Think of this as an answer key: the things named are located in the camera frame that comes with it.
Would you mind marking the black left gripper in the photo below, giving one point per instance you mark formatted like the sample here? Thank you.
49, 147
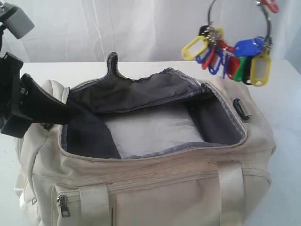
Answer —
21, 105

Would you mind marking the cream duffel bag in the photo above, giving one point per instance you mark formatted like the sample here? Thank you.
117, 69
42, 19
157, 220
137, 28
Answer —
164, 150

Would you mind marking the colourful key tag bunch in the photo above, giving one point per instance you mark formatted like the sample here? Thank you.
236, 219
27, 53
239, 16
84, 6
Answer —
248, 61

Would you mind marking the white backdrop curtain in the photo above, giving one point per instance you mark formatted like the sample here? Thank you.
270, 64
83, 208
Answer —
138, 30

